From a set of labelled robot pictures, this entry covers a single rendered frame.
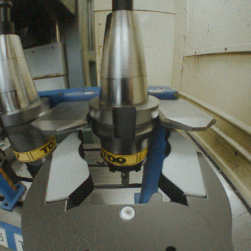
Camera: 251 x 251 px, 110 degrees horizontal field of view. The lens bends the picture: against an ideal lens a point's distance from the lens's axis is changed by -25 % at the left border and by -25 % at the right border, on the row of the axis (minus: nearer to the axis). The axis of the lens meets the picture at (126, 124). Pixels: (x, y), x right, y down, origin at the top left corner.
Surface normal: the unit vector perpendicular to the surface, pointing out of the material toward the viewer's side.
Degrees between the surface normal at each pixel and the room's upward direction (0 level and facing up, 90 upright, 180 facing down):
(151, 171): 90
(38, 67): 89
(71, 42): 90
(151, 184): 90
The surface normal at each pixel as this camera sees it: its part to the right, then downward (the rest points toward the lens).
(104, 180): 0.00, -0.90
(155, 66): 0.04, 0.44
